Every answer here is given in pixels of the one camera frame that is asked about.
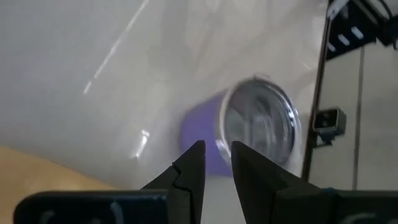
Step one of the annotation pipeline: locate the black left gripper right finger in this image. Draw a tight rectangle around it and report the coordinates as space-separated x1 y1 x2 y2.
230 141 326 224

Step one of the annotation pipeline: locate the light wooden board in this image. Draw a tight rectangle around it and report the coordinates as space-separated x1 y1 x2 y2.
0 146 116 224

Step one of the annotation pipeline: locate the purple mug with clear lid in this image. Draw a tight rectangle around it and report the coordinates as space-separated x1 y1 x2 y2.
179 75 303 178

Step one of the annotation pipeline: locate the black metal frame post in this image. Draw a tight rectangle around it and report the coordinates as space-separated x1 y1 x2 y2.
300 0 343 183

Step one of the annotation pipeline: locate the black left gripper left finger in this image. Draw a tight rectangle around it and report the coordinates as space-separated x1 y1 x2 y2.
141 139 206 224

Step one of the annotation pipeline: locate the small grey box fixture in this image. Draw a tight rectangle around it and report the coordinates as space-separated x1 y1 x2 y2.
312 106 348 147

